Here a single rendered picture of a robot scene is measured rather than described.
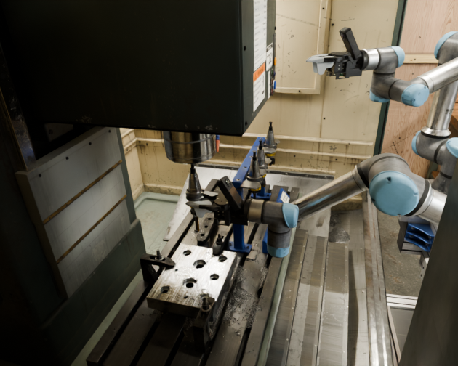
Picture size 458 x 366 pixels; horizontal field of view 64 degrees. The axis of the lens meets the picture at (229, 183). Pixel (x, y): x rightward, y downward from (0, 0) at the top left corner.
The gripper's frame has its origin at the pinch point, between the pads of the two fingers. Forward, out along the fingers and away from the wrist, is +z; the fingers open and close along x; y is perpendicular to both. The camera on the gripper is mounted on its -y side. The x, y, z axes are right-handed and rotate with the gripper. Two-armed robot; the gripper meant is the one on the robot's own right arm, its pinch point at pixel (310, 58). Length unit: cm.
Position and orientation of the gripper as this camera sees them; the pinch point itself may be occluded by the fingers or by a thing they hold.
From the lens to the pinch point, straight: 136.7
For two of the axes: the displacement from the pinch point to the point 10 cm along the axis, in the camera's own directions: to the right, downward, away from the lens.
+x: -2.4, -4.6, 8.6
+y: 0.4, 8.8, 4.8
